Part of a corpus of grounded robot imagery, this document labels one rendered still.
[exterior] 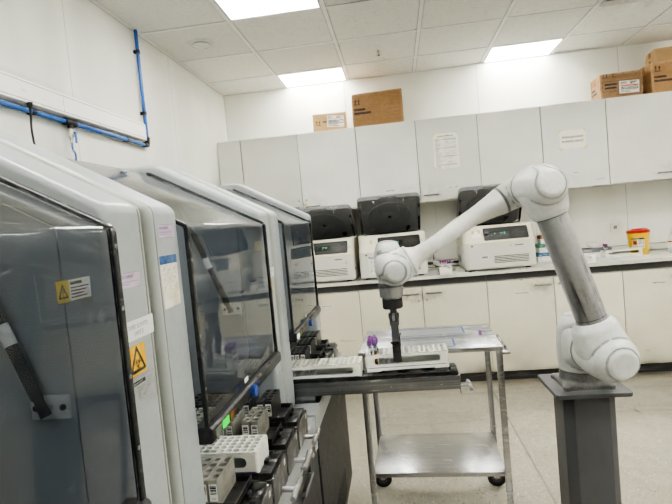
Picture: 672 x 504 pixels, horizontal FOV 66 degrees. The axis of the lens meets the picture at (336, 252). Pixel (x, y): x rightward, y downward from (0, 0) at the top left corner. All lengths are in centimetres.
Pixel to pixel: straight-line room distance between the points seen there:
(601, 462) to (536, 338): 231
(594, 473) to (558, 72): 372
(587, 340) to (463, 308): 247
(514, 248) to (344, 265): 136
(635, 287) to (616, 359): 277
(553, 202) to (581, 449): 93
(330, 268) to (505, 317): 146
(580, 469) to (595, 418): 20
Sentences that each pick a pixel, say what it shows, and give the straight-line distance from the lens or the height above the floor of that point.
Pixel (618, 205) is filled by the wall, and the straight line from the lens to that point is 519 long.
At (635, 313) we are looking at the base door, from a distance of 463.
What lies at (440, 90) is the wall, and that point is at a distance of 497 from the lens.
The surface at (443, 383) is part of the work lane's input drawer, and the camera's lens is 192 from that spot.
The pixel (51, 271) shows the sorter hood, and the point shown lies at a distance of 69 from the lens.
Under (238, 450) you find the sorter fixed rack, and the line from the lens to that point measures 133.
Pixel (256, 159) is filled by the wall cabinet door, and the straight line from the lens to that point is 467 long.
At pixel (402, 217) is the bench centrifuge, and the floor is 139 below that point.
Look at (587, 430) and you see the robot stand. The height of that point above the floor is 55.
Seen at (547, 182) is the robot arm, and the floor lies 145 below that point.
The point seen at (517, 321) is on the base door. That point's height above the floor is 48.
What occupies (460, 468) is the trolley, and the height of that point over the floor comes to 28.
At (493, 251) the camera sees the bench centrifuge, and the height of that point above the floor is 105.
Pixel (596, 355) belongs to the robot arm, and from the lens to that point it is 187.
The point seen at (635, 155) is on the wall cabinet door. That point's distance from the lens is 490.
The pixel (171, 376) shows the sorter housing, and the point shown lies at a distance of 99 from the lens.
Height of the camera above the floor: 137
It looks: 3 degrees down
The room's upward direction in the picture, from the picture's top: 5 degrees counter-clockwise
